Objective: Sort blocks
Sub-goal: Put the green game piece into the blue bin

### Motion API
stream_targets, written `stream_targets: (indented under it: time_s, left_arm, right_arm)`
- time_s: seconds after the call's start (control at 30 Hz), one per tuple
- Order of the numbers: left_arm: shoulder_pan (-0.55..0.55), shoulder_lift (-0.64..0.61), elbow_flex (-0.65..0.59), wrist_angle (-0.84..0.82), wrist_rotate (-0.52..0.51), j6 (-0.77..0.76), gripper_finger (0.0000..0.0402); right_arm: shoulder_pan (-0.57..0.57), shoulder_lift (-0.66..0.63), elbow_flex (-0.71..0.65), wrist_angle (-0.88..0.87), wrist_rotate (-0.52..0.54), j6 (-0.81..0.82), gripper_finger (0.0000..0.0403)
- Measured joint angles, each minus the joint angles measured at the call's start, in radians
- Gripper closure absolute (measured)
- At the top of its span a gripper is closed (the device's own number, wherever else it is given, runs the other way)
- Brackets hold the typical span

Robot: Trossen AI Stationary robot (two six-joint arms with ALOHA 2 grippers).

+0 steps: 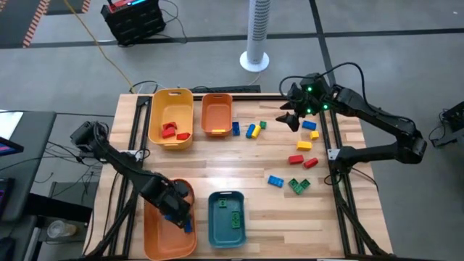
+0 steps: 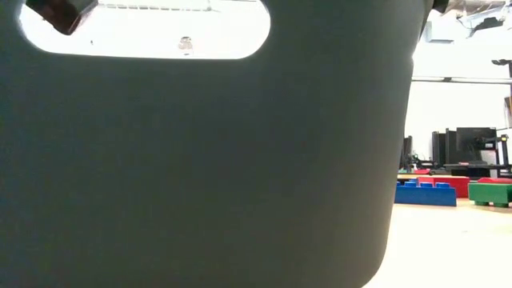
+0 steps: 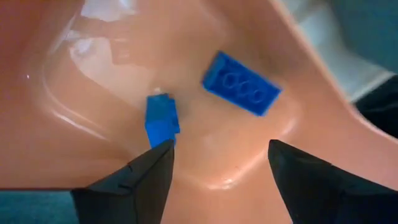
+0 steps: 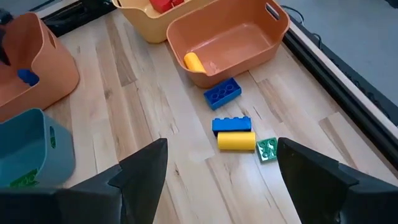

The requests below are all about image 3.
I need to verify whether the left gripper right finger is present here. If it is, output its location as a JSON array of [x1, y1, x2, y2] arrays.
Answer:
[[267, 139, 398, 224]]

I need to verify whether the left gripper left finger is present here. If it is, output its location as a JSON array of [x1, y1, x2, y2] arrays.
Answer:
[[70, 139, 175, 224]]

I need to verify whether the large orange plastic bin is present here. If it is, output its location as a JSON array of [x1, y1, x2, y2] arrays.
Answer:
[[0, 0, 398, 224]]

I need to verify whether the blue rectangular brick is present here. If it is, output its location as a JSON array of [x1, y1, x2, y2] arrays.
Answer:
[[144, 93, 181, 149], [201, 51, 283, 118]]

